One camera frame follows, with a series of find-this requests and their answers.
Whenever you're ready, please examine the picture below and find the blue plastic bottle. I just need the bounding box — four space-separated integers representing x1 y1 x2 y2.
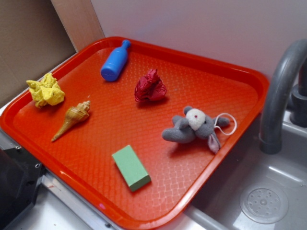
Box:
100 40 131 82

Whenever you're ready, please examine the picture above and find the grey plush mouse toy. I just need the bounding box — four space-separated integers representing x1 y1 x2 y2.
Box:
162 106 237 154

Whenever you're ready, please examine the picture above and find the grey curved faucet spout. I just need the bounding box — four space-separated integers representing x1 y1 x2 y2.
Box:
259 39 307 154

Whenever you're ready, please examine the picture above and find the green rectangular block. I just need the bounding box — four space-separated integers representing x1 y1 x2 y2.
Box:
112 145 151 192

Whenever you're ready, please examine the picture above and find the tan spiral seashell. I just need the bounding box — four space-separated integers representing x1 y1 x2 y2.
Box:
51 101 91 142

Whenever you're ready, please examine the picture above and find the crumpled red paper ball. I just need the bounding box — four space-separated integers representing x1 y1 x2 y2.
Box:
134 69 167 102

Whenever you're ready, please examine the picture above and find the dark grey faucet handle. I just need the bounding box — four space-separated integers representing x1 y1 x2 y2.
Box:
290 61 307 127

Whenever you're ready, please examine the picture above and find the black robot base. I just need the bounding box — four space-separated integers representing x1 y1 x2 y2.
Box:
0 148 44 230

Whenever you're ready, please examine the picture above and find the grey plastic sink basin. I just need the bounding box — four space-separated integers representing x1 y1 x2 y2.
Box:
185 118 307 230

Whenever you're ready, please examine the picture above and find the brown cardboard panel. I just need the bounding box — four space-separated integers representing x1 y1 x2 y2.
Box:
0 0 75 106

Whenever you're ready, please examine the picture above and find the red plastic tray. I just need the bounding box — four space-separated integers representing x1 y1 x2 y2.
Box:
0 37 269 230

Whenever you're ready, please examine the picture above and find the crumpled yellow cloth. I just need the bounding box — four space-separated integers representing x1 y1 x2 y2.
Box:
26 73 65 108

